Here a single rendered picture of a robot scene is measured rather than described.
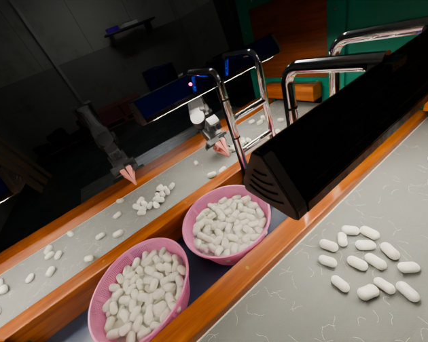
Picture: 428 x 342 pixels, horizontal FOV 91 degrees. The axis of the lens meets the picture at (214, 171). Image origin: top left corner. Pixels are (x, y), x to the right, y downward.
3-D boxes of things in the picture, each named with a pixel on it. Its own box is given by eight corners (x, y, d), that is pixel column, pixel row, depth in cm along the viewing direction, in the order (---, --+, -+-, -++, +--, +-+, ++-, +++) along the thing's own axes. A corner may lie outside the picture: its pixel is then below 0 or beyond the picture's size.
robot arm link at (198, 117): (210, 119, 81) (202, 92, 83) (189, 127, 82) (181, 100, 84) (215, 129, 92) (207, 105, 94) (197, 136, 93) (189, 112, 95)
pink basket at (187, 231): (178, 255, 67) (164, 237, 62) (221, 197, 82) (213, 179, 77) (251, 295, 51) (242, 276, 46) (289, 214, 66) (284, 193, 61)
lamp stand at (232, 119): (221, 174, 94) (181, 72, 70) (253, 151, 101) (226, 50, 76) (248, 191, 80) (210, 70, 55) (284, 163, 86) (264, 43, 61)
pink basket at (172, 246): (104, 295, 64) (84, 280, 59) (177, 239, 72) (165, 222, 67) (121, 397, 44) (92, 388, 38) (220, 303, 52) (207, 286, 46)
